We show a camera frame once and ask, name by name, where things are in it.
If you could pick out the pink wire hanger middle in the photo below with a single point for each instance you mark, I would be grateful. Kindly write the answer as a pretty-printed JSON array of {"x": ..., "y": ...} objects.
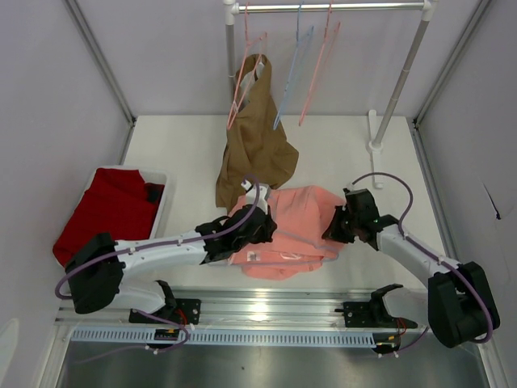
[{"x": 330, "y": 34}]

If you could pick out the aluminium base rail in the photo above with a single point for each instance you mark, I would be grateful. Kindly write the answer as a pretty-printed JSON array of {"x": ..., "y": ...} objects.
[{"x": 239, "y": 309}]

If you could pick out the pink hanger holding brown skirt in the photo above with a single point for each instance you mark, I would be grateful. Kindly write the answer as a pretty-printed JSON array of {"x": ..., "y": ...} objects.
[{"x": 244, "y": 81}]

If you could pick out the red garment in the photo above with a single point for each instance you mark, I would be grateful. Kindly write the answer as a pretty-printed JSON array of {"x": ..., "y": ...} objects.
[{"x": 118, "y": 202}]

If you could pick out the white plastic bin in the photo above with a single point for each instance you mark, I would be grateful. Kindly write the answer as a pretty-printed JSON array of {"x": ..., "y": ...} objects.
[{"x": 155, "y": 176}]

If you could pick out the blue wire hanger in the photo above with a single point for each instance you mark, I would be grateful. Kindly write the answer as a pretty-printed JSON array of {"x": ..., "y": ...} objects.
[
  {"x": 286, "y": 249},
  {"x": 303, "y": 42}
]

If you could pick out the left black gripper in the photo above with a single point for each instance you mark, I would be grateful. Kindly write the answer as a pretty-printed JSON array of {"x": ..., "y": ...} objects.
[{"x": 269, "y": 225}]

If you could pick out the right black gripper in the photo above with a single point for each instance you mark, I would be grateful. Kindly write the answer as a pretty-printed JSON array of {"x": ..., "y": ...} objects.
[{"x": 337, "y": 224}]

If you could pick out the slotted cable duct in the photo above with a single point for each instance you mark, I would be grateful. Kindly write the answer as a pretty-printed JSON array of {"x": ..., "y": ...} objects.
[{"x": 332, "y": 339}]

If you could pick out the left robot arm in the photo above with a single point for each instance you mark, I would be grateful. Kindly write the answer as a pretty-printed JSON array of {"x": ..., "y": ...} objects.
[{"x": 100, "y": 273}]

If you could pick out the pink pleated skirt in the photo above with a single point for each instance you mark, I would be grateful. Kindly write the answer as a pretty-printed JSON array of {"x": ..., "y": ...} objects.
[{"x": 302, "y": 215}]

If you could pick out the brown skirt on hanger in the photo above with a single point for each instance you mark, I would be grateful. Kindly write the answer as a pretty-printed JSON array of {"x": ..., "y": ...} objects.
[{"x": 255, "y": 146}]

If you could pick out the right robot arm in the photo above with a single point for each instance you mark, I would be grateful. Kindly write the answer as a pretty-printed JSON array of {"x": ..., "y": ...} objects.
[{"x": 457, "y": 303}]

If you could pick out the white metal clothes rack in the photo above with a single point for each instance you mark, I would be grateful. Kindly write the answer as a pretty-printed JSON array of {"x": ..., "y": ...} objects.
[{"x": 376, "y": 128}]

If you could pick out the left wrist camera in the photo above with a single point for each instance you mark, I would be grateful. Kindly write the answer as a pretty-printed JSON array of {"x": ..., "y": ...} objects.
[{"x": 257, "y": 194}]

